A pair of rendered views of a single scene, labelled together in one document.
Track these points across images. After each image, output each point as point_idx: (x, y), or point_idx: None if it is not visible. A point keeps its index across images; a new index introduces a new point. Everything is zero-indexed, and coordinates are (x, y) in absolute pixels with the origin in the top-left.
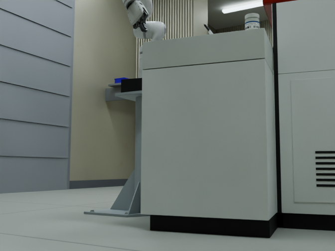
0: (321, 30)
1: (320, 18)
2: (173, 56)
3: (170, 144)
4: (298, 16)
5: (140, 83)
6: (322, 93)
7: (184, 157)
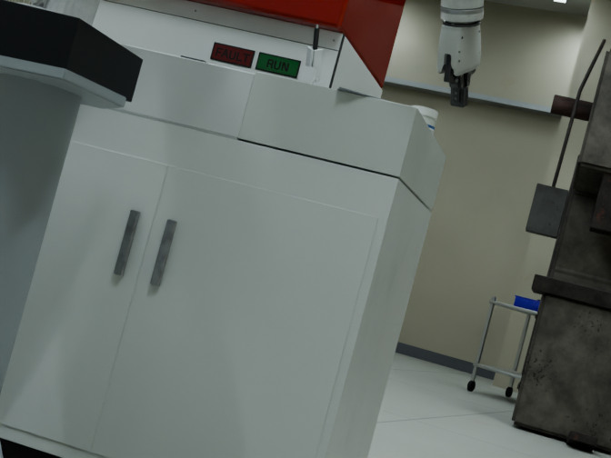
0: None
1: None
2: (416, 164)
3: (362, 365)
4: (344, 78)
5: (118, 65)
6: None
7: (360, 392)
